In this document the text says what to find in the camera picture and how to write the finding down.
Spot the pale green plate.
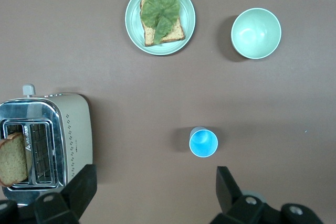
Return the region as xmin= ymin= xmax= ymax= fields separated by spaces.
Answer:
xmin=124 ymin=0 xmax=196 ymax=56

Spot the pale green bowl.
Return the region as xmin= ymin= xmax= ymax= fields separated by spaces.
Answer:
xmin=230 ymin=7 xmax=282 ymax=60

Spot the green lettuce leaf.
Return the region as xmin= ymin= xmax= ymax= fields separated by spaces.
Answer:
xmin=140 ymin=0 xmax=182 ymax=45

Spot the brown bread slice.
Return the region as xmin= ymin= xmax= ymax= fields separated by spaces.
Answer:
xmin=0 ymin=132 xmax=30 ymax=187

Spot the blue plastic cup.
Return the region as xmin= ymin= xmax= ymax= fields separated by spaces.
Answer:
xmin=188 ymin=126 xmax=219 ymax=158

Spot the beige and chrome toaster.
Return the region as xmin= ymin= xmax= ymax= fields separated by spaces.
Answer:
xmin=0 ymin=84 xmax=94 ymax=206

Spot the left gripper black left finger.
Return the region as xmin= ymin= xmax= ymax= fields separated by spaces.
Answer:
xmin=0 ymin=164 xmax=98 ymax=224

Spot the toast slice under lettuce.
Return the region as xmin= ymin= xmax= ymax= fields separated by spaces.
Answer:
xmin=139 ymin=0 xmax=186 ymax=47

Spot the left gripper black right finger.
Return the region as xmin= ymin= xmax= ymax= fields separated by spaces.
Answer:
xmin=209 ymin=166 xmax=325 ymax=224

